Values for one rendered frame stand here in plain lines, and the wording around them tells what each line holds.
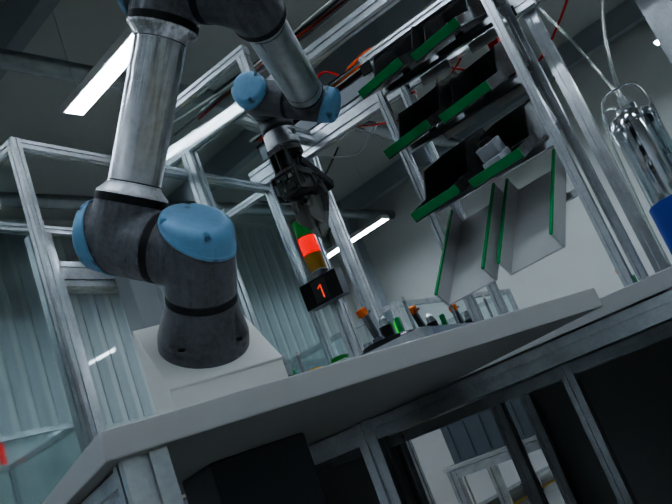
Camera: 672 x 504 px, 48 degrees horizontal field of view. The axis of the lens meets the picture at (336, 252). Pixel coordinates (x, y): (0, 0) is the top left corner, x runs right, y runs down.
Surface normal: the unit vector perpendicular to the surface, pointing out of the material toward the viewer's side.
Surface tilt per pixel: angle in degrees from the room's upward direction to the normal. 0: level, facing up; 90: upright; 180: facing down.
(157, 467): 90
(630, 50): 90
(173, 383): 47
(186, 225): 53
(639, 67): 90
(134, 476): 90
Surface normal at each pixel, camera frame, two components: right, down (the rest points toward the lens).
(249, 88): -0.26, -0.18
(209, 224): 0.15, -0.87
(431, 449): -0.64, 0.01
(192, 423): 0.43, -0.41
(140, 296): 0.76, -0.44
